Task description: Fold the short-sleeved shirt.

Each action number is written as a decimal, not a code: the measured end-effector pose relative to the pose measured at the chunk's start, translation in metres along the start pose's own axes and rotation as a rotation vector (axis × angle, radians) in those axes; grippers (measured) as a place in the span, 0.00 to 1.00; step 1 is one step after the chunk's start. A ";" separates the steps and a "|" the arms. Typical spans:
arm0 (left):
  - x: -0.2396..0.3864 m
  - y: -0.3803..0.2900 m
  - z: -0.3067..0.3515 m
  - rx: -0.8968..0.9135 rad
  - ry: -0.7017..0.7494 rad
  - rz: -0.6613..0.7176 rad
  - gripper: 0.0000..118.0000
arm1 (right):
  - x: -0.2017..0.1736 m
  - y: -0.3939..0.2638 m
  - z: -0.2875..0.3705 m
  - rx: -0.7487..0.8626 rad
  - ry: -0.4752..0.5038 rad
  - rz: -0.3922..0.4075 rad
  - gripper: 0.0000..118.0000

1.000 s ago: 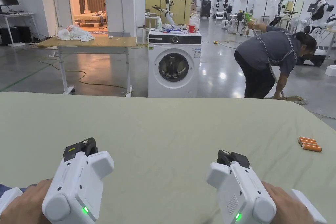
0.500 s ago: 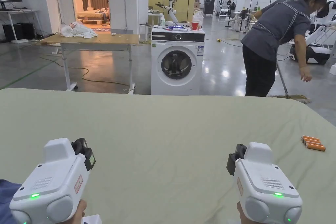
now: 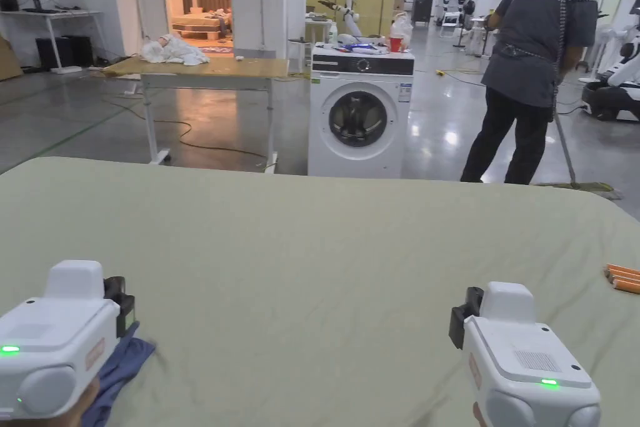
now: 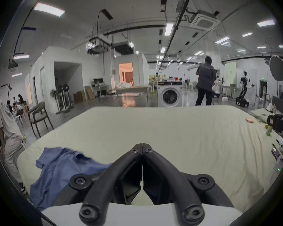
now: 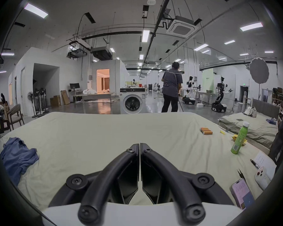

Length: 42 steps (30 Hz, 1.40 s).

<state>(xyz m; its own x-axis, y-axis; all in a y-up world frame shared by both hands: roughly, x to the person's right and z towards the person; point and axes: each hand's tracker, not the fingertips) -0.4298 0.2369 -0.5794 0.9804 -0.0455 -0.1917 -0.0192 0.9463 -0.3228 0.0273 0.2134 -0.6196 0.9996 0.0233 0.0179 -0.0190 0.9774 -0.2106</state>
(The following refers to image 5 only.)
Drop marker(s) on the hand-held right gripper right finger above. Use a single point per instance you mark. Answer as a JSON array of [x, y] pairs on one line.
[[179, 185]]

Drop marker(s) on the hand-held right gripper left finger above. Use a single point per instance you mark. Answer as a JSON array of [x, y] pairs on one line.
[[101, 185]]

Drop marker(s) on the bed with beige sheet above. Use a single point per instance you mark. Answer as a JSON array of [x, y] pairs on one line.
[[103, 135]]

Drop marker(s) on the black tweezers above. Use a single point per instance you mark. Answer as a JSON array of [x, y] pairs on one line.
[[241, 174]]

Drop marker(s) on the phone with lit screen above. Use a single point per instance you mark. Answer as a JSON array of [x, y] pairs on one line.
[[243, 194]]

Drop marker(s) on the green drink bottle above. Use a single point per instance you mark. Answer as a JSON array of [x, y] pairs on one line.
[[238, 141]]

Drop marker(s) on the yellow wrapper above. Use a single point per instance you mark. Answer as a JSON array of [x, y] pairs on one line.
[[243, 142]]

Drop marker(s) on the black pen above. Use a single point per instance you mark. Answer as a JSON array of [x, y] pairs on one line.
[[254, 163]]

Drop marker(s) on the white phone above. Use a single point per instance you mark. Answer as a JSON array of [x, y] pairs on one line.
[[261, 176]]

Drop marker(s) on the white washing machine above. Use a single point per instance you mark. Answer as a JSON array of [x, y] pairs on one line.
[[132, 101]]

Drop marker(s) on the white paper sheet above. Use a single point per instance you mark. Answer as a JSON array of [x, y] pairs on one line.
[[265, 161]]

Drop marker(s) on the metal table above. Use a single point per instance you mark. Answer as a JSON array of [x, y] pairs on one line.
[[99, 95]]

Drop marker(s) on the dark blue shirt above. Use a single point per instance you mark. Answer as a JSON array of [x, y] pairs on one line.
[[15, 158]]

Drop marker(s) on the flat cardboard carton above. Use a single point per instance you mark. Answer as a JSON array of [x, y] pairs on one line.
[[65, 97]]

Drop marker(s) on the white humanoid robot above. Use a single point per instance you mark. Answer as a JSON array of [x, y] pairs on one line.
[[190, 90], [220, 98]]

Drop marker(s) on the bed with grey-green sheet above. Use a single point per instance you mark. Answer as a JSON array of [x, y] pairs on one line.
[[257, 129]]

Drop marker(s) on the desk with monitor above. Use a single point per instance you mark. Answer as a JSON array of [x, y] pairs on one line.
[[75, 87]]

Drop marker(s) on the white bag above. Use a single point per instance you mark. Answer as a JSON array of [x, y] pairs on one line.
[[250, 112]]

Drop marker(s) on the group of standing fans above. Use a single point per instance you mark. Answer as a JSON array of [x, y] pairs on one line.
[[39, 100]]

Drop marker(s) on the small blue cloth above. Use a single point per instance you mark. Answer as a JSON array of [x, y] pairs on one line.
[[271, 120]]

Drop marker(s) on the wooden chair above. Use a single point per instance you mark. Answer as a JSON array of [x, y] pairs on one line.
[[14, 113]]

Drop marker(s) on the grey padded headboard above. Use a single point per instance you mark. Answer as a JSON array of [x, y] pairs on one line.
[[267, 106]]

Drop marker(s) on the grey reflector on stand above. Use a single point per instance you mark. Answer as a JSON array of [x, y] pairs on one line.
[[259, 69]]

